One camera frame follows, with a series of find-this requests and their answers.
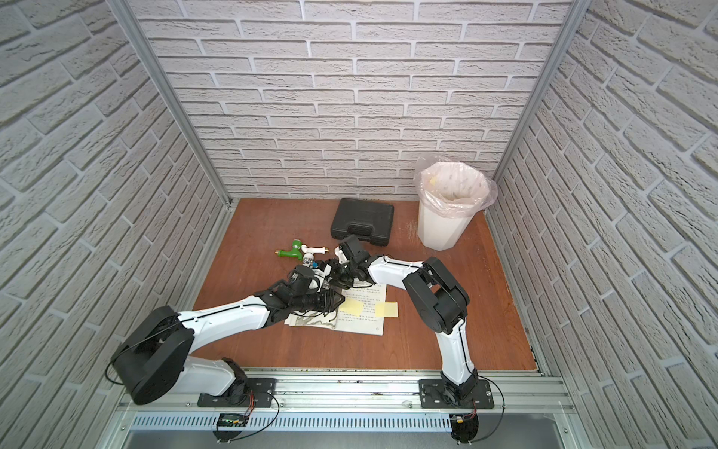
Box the white trash bin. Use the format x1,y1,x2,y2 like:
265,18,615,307
418,198,476,251

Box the illustrated comic book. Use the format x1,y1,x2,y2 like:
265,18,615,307
284,282,386,336

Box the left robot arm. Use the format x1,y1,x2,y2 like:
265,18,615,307
110,265,345,407

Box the yellow sticky note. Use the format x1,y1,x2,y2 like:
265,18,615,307
340,299,364,316
375,302,398,318

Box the black plastic tool case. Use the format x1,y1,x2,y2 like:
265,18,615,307
330,198,395,246

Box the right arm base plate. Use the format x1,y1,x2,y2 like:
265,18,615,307
418,379,495,410

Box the green white toy faucet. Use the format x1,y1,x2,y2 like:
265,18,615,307
275,239,327,267

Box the small green circuit board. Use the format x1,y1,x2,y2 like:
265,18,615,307
217,413,250,430

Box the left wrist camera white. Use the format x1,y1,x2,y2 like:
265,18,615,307
312,265,332,282

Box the aluminium frame rail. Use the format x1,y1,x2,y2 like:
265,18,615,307
117,367,579,416

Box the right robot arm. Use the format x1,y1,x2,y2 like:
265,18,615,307
326,236,479,400

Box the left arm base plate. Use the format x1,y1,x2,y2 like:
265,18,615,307
197,378,277,409

